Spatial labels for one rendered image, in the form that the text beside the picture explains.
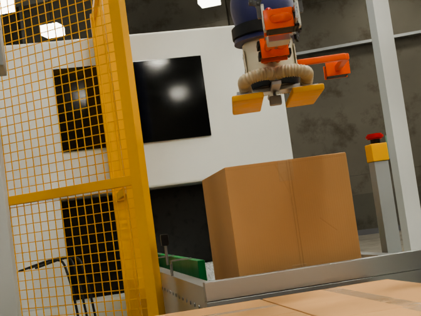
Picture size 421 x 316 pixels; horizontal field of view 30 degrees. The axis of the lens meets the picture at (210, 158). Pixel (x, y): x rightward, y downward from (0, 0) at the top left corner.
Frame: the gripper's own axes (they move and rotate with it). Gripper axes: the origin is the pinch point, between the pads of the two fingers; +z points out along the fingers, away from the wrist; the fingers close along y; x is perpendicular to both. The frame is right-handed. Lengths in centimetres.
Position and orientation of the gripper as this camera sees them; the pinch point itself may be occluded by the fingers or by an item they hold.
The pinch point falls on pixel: (280, 19)
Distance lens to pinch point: 206.7
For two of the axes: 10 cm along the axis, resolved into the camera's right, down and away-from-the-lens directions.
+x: -0.5, -0.7, -10.0
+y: -9.9, 1.4, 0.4
